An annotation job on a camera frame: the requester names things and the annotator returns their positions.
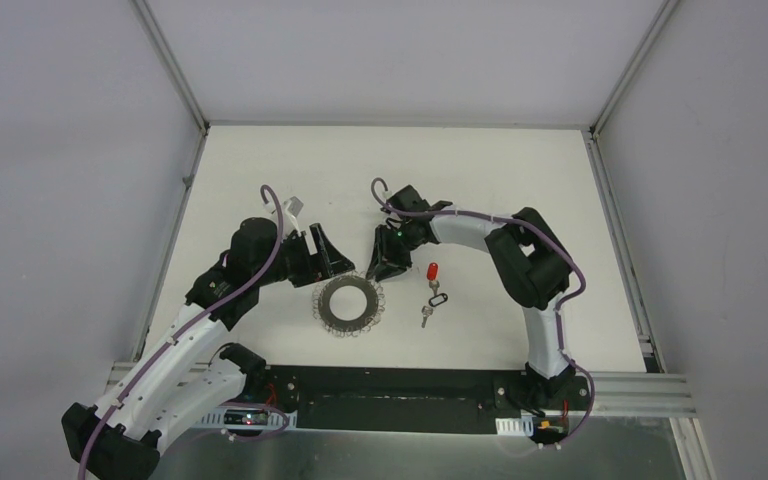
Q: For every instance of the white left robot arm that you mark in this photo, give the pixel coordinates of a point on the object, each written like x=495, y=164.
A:
x=187, y=373

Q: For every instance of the silver key on black tag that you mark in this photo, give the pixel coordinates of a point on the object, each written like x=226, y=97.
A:
x=426, y=312

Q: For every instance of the red key tag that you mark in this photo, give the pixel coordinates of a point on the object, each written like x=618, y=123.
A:
x=432, y=271

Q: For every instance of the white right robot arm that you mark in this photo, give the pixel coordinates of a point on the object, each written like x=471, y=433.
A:
x=533, y=266

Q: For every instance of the black key tag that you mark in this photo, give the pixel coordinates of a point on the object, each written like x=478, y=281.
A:
x=437, y=300

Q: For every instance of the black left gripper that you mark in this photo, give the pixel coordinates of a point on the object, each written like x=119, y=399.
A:
x=308, y=258

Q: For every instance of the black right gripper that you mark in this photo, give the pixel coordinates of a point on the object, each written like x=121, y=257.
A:
x=381, y=265

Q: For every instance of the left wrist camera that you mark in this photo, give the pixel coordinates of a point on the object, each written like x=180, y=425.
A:
x=294, y=206

